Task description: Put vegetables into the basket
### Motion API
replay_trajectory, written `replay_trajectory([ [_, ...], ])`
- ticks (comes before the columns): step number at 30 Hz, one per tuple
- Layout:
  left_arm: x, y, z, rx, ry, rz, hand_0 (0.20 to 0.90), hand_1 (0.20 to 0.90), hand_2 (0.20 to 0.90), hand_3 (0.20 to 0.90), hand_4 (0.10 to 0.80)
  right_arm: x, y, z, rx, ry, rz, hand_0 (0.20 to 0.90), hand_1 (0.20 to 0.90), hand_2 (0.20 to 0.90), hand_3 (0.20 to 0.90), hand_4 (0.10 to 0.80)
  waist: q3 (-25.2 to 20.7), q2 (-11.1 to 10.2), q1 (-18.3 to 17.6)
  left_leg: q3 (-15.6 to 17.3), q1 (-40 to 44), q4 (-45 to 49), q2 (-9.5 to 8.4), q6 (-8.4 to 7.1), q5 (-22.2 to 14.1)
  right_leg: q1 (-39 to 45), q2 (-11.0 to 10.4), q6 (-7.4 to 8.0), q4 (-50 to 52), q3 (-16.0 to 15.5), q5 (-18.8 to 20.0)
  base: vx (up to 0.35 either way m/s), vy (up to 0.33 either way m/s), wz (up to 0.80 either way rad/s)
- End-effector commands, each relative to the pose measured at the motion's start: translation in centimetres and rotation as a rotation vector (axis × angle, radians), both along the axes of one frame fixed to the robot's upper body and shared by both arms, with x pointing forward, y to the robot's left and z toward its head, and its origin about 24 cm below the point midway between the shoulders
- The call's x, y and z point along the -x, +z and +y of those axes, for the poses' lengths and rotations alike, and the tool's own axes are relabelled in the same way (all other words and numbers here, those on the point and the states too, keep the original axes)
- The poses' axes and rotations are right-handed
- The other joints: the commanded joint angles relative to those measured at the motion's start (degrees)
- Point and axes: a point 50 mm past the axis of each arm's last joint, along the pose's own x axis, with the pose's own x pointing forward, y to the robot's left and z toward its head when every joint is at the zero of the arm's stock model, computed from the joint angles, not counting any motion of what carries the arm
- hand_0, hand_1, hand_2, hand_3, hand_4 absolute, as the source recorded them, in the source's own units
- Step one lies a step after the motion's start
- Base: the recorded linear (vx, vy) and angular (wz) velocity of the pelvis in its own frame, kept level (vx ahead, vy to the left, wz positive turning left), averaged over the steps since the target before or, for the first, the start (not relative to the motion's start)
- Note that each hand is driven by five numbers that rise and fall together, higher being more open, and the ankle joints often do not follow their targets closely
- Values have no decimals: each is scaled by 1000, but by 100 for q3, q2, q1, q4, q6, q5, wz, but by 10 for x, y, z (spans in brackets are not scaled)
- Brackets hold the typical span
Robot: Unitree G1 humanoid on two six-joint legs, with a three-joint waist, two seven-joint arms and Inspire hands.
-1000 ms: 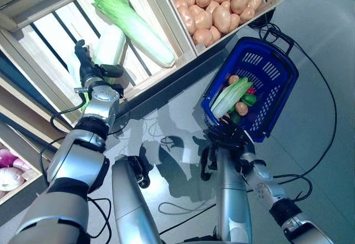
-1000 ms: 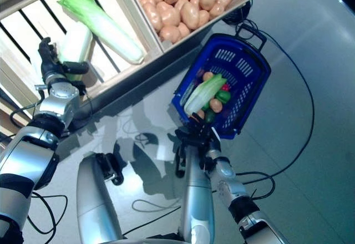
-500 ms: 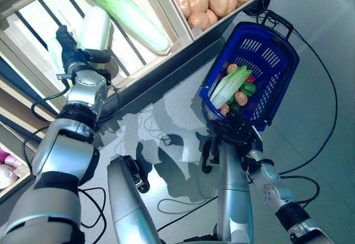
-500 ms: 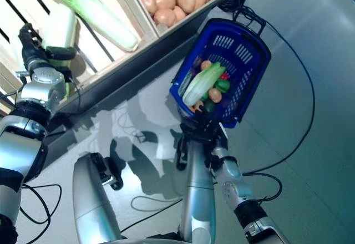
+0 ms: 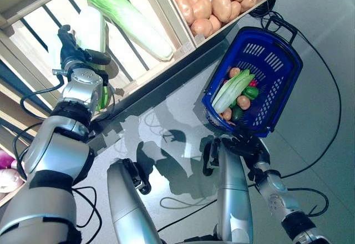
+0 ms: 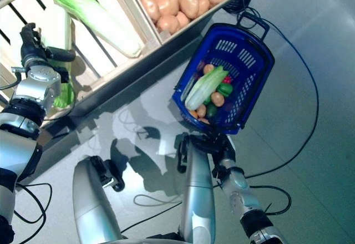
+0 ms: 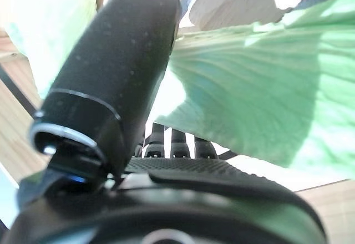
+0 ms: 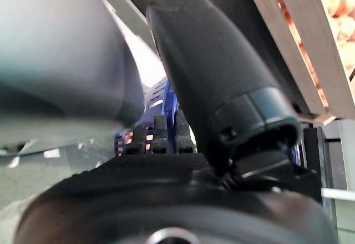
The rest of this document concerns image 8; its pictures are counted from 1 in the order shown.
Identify wooden potato crate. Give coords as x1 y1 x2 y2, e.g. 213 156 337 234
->
241 0 355 123

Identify silver robot right leg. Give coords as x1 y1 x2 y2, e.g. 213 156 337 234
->
0 0 146 150

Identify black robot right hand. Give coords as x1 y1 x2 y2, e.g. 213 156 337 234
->
13 0 339 244

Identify blue plastic shopping basket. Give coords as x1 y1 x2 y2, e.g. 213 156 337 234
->
113 76 181 156

